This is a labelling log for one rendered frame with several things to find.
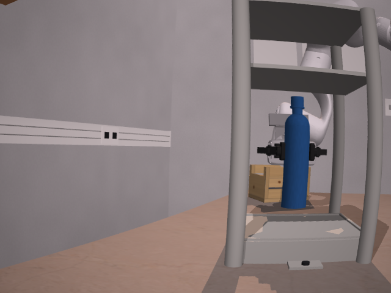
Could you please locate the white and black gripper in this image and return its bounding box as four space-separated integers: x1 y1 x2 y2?
257 134 327 167

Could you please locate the dark blue bottle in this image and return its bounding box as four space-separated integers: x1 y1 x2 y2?
281 96 310 209

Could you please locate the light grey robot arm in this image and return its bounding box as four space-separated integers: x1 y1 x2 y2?
269 0 391 147

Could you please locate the grey shelving unit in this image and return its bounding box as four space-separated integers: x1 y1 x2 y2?
224 0 383 270

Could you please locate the wooden crate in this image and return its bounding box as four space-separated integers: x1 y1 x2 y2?
248 165 283 203

